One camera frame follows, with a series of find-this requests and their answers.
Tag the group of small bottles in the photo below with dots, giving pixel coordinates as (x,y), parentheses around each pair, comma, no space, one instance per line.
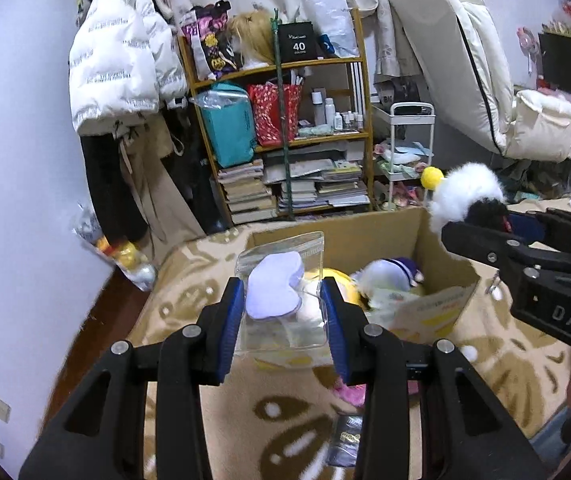
(338,117)

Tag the black box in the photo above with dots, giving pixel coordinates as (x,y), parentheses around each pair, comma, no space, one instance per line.
(298,45)

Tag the pink plush toy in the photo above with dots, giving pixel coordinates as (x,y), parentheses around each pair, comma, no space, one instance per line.
(353,394)

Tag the yellow plush toy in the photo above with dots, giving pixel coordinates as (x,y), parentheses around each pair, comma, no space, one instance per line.
(351,285)

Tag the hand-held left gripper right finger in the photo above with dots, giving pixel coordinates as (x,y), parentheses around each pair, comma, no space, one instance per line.
(338,330)

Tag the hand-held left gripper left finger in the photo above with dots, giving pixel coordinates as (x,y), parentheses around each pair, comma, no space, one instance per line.
(230,330)

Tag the clear zip bag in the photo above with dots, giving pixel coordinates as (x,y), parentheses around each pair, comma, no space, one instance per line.
(285,335)

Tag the plastic bag of toys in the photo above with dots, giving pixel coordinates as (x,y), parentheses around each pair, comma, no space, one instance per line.
(125,255)

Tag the red gift bag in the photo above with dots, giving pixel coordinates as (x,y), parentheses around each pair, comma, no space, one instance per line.
(268,115)

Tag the teal bag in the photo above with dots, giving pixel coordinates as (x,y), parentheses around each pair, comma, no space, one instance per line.
(228,130)

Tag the purple-haired plush doll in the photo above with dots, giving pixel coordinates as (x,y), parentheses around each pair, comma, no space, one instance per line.
(385,272)

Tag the beige trousers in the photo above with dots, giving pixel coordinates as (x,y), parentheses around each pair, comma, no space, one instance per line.
(160,195)

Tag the lavender soft pad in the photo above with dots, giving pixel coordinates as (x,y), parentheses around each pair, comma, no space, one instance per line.
(273,287)

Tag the stack of books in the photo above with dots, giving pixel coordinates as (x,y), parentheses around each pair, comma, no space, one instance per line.
(248,195)

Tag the wooden shelf rack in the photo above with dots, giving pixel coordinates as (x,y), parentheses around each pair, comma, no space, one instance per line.
(315,63)

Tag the black packet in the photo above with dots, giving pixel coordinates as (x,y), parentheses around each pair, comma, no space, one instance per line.
(345,440)

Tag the person's right leg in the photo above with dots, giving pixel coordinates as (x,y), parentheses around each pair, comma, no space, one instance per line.
(553,437)

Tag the blonde wig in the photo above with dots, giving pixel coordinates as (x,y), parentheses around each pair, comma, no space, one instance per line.
(253,35)

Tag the white folded mattress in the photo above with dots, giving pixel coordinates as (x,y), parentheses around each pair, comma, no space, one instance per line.
(445,50)

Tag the green pole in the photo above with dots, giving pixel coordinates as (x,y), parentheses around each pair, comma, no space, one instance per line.
(283,135)

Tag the white plastic bag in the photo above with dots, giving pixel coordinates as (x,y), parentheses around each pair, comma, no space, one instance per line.
(338,15)

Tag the patterned tote bag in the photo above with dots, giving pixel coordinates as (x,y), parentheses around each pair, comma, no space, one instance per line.
(210,40)

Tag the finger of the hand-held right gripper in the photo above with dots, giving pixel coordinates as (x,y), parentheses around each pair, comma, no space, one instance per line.
(480,247)
(528,226)

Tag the beige printed blanket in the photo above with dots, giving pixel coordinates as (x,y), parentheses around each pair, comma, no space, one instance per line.
(490,375)

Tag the white trolley cart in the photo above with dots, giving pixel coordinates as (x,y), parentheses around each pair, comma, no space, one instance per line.
(413,110)

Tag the printed cardboard box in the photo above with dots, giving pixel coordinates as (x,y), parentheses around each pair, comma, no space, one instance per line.
(365,240)

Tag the white black fluffy plush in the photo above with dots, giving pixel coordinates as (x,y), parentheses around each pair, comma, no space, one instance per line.
(465,185)

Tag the white puffer jacket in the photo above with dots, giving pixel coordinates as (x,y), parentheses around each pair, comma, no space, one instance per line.
(115,60)

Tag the pile of books and papers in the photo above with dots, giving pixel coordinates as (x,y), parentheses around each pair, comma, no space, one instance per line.
(325,185)

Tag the pink desk fan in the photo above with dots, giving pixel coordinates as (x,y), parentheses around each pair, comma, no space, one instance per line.
(528,42)

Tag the black garment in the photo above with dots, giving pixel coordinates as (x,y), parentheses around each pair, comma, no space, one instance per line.
(110,185)

